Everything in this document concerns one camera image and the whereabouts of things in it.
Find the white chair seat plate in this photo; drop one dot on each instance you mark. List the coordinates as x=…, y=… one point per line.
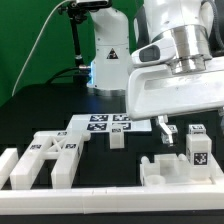
x=172, y=169

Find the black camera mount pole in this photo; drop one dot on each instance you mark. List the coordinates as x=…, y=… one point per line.
x=76, y=11

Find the small tagged white cube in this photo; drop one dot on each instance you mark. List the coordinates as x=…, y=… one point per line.
x=168, y=134

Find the white base tag board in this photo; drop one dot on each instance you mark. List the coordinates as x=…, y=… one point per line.
x=101, y=123

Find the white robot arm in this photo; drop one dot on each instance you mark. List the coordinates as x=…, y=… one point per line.
x=172, y=72

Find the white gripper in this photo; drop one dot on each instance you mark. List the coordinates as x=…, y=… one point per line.
x=155, y=91

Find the white L-shaped obstacle fence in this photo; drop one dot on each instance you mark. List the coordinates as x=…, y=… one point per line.
x=103, y=200

